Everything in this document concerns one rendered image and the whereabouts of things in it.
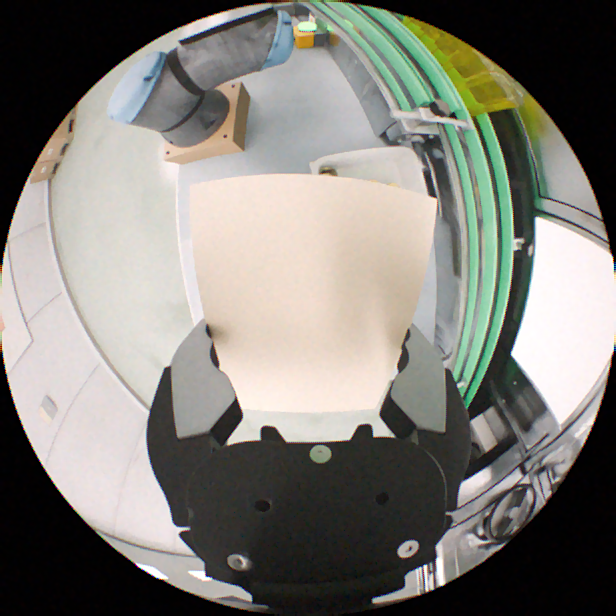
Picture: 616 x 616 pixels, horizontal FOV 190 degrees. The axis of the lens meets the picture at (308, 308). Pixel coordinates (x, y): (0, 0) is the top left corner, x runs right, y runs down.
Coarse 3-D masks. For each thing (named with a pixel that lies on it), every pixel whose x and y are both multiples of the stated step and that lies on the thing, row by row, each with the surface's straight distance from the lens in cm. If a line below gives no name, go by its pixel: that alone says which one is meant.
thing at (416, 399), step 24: (408, 336) 12; (408, 360) 10; (432, 360) 11; (408, 384) 9; (432, 384) 9; (384, 408) 9; (408, 408) 8; (432, 408) 9; (408, 432) 8; (432, 432) 8
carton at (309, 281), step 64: (192, 192) 10; (256, 192) 9; (320, 192) 9; (384, 192) 10; (256, 256) 9; (320, 256) 9; (384, 256) 10; (256, 320) 11; (320, 320) 10; (384, 320) 11; (256, 384) 14; (320, 384) 14; (384, 384) 16
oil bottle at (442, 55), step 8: (440, 40) 51; (448, 40) 50; (456, 40) 48; (432, 48) 52; (440, 48) 51; (448, 48) 49; (456, 48) 48; (464, 48) 47; (472, 48) 47; (440, 56) 51; (448, 56) 49; (456, 56) 49; (440, 64) 51
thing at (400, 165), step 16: (320, 160) 38; (336, 160) 40; (352, 160) 43; (368, 160) 46; (384, 160) 49; (400, 160) 49; (416, 160) 45; (352, 176) 46; (368, 176) 47; (384, 176) 49; (400, 176) 50; (416, 176) 46; (416, 192) 47
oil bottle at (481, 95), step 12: (492, 72) 43; (468, 84) 45; (480, 84) 44; (492, 84) 42; (504, 84) 41; (468, 96) 45; (480, 96) 44; (492, 96) 42; (504, 96) 41; (516, 96) 42; (468, 108) 46; (480, 108) 46; (492, 108) 46; (504, 108) 46
